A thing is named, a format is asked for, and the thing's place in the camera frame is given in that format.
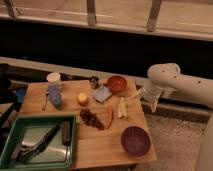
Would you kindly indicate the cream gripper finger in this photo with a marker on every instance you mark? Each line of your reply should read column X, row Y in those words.
column 138, row 93
column 153, row 106

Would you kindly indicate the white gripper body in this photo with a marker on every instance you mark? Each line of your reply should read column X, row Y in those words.
column 151, row 92

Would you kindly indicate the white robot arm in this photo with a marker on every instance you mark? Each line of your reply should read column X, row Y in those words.
column 168, row 76

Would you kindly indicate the yellow apple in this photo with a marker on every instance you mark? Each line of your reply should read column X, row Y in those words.
column 83, row 99

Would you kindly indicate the red bowl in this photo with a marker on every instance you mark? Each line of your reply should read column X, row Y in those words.
column 116, row 83

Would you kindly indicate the red chili pepper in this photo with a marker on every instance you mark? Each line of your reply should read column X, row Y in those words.
column 110, row 117

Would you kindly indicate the purple bowl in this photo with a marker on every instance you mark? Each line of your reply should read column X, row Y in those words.
column 135, row 141

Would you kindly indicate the wooden board table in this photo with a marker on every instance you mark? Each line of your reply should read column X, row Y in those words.
column 95, row 148

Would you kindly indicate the small metal cup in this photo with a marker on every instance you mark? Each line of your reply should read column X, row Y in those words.
column 94, row 82

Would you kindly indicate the dark brush block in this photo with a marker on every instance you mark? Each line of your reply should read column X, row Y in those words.
column 66, row 135

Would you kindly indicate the white cup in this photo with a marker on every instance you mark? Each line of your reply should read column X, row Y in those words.
column 54, row 78

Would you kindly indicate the small fork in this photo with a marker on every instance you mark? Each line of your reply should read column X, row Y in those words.
column 45, row 102

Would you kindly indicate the green tray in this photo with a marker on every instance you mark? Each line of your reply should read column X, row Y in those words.
column 28, row 130

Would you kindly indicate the black tongs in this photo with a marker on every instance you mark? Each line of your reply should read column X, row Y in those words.
column 23, row 153

